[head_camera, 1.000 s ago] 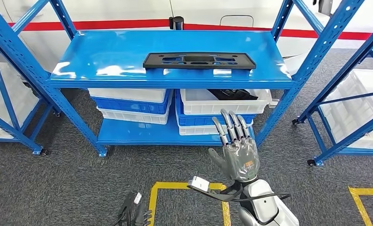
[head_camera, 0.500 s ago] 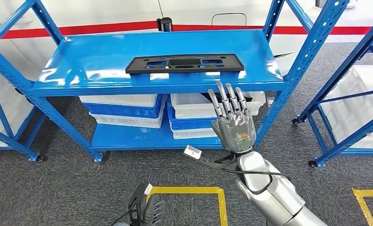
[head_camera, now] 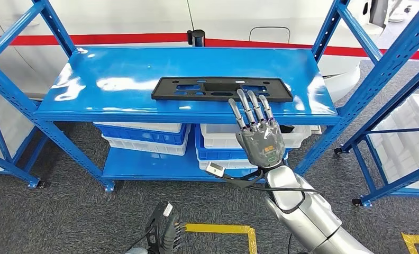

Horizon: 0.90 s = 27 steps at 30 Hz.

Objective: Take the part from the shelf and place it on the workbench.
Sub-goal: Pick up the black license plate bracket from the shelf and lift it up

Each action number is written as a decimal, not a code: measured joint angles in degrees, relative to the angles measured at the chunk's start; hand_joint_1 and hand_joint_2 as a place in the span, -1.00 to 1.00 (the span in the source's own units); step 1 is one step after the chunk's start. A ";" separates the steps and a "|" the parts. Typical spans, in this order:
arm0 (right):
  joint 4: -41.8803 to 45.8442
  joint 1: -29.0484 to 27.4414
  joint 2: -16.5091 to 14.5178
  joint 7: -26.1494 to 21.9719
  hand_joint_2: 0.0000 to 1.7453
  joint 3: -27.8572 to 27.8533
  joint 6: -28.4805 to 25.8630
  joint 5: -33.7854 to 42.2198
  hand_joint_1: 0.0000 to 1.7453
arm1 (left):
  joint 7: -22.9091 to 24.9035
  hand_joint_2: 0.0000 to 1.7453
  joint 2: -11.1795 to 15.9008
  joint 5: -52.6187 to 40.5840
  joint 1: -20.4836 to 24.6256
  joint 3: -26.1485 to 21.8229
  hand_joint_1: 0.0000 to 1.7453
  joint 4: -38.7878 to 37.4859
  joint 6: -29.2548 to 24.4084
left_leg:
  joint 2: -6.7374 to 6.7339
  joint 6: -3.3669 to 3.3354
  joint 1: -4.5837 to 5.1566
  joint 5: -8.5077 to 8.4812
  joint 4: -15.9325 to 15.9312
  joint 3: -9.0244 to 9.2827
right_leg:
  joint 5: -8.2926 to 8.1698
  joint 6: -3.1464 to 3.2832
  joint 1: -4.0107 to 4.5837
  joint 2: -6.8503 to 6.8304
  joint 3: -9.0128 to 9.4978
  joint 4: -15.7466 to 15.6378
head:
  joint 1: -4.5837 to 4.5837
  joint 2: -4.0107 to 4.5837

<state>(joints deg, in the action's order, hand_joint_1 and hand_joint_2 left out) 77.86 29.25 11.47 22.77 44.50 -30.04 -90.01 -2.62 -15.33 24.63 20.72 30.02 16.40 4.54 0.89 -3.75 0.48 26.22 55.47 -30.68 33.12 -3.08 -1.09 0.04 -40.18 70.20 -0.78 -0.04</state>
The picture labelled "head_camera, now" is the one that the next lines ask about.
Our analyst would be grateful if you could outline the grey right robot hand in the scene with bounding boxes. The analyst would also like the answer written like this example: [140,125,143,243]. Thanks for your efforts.
[227,89,288,169]

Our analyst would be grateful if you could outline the red barrier belt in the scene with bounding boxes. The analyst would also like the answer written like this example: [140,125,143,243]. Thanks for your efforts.
[0,33,419,61]

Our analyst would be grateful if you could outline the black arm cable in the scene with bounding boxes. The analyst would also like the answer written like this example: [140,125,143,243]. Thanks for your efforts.
[246,184,322,214]

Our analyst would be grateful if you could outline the blue plastic crate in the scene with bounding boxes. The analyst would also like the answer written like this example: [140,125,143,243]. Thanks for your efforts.
[95,123,191,146]
[194,126,291,161]

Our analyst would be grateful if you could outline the black right camera bracket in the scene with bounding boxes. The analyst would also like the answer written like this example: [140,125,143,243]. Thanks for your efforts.
[216,169,266,189]

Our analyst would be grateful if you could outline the blue metal shelf rack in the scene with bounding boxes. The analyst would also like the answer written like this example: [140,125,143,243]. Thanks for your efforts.
[334,59,419,209]
[0,0,419,193]
[0,94,47,190]

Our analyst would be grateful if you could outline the black stanchion post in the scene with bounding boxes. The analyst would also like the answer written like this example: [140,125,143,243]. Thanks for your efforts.
[187,30,206,47]

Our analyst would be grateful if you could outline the yellow floor tape square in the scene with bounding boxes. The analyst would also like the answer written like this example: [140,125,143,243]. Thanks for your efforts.
[185,223,258,254]
[401,232,419,254]

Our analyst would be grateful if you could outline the black plastic plate part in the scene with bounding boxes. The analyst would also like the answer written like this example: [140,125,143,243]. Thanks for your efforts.
[151,77,294,103]

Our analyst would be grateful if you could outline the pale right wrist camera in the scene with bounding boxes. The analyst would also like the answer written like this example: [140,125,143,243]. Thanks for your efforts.
[205,161,226,178]

